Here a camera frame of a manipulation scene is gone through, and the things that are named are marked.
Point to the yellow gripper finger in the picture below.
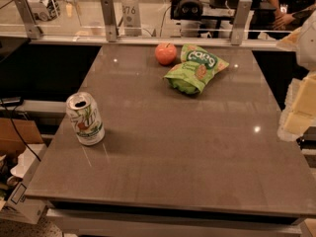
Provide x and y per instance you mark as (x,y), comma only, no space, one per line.
(300,108)

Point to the white 7up soda can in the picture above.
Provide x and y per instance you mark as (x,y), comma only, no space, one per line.
(85,118)

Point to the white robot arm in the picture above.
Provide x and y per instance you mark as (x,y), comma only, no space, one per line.
(303,42)

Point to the green chip bag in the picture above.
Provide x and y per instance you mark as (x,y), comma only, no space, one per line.
(196,69)

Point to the red apple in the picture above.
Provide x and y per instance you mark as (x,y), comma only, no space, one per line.
(165,53)

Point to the white number sign 876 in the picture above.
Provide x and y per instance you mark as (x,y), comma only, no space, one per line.
(131,18)

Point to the clear acrylic barrier panel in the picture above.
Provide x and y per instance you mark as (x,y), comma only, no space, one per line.
(83,20)

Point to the white machine on counter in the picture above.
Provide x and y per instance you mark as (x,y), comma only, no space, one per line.
(44,10)

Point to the brown cardboard box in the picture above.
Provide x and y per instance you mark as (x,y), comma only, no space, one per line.
(15,134)

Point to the white cardboard box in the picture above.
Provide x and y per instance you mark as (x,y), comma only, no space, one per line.
(17,207)

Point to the right metal bracket post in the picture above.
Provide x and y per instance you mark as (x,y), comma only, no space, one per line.
(240,20)

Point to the metal bracket post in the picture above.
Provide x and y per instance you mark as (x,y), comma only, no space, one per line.
(109,17)
(240,20)
(32,29)

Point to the black camera device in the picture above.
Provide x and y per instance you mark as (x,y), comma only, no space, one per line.
(186,10)

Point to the middle metal bracket post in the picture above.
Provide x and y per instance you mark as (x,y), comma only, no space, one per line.
(109,17)

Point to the left metal bracket post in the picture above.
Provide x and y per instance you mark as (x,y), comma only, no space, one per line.
(32,29)

